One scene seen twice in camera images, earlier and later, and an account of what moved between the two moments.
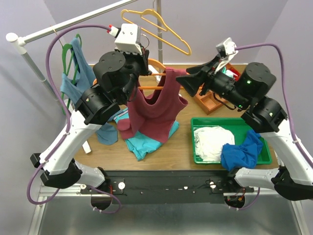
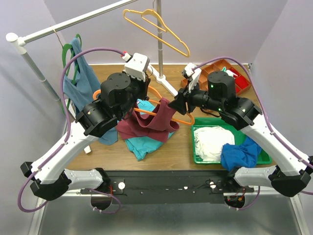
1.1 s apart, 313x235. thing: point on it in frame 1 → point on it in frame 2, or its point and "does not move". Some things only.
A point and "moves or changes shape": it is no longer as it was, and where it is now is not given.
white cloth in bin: (209, 142) does not move
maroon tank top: (151, 113) moves or changes shape
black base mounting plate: (188, 186) does not move
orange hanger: (96, 82) → (188, 123)
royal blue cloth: (244, 155) does not move
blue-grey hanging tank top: (75, 84) does not move
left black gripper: (143, 62) → (141, 88)
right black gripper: (205, 72) → (183, 95)
